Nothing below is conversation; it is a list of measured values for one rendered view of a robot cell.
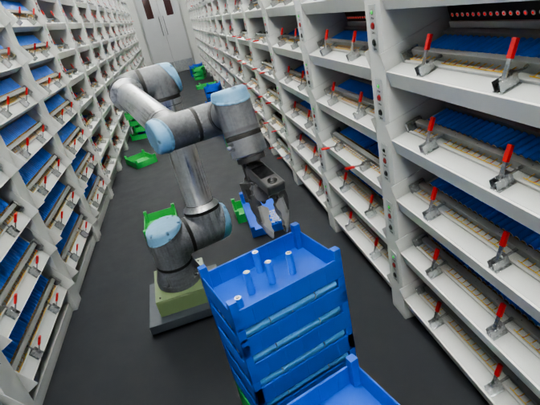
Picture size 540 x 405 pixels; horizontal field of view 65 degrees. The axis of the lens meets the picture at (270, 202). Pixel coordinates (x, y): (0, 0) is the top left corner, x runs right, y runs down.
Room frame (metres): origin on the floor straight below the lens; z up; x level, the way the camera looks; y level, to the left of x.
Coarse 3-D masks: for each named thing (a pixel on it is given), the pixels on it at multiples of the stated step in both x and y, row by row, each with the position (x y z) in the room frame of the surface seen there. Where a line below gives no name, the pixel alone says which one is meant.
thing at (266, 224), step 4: (260, 208) 0.92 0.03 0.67; (264, 208) 0.93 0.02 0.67; (260, 212) 0.92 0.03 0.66; (264, 212) 0.92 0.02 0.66; (268, 212) 0.93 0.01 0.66; (260, 216) 0.92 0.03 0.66; (264, 216) 0.92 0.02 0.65; (268, 216) 0.92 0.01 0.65; (256, 220) 0.96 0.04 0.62; (264, 220) 0.92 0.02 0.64; (268, 220) 0.92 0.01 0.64; (260, 224) 0.92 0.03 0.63; (264, 224) 0.91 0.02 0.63; (268, 224) 0.92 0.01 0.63; (264, 228) 0.91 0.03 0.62; (268, 228) 0.91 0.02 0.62; (268, 232) 0.91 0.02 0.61; (272, 232) 0.91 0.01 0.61; (272, 236) 0.91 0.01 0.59
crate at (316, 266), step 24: (288, 240) 1.01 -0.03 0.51; (312, 240) 0.96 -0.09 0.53; (240, 264) 0.95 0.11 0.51; (312, 264) 0.92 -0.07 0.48; (336, 264) 0.84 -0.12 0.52; (216, 288) 0.91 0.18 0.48; (240, 288) 0.88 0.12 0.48; (264, 288) 0.86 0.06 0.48; (288, 288) 0.79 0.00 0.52; (312, 288) 0.81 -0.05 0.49; (240, 312) 0.74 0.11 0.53; (264, 312) 0.76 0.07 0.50
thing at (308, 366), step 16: (352, 336) 0.85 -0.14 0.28; (320, 352) 0.81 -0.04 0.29; (336, 352) 0.83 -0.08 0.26; (240, 368) 0.86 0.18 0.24; (304, 368) 0.78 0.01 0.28; (320, 368) 0.80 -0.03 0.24; (256, 384) 0.73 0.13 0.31; (272, 384) 0.75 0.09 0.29; (288, 384) 0.76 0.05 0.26; (256, 400) 0.74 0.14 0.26
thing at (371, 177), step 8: (328, 128) 1.85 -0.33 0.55; (336, 128) 1.86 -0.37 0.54; (344, 128) 1.86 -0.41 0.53; (320, 136) 1.85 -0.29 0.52; (328, 136) 1.85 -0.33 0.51; (328, 144) 1.80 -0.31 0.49; (328, 152) 1.82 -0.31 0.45; (336, 152) 1.69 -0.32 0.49; (344, 152) 1.65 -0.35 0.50; (344, 160) 1.59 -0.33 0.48; (352, 160) 1.55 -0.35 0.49; (360, 160) 1.51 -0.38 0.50; (360, 176) 1.45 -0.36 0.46; (368, 176) 1.37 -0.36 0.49; (376, 176) 1.34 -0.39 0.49; (368, 184) 1.39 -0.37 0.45; (376, 184) 1.30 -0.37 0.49
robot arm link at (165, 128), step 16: (128, 80) 1.51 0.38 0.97; (112, 96) 1.49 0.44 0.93; (128, 96) 1.36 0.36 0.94; (144, 96) 1.29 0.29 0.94; (144, 112) 1.17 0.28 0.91; (160, 112) 1.10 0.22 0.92; (176, 112) 1.08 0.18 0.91; (192, 112) 1.07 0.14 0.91; (144, 128) 1.19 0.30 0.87; (160, 128) 1.03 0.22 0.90; (176, 128) 1.03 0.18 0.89; (192, 128) 1.05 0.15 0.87; (160, 144) 1.02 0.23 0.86; (176, 144) 1.03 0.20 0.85; (192, 144) 1.07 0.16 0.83
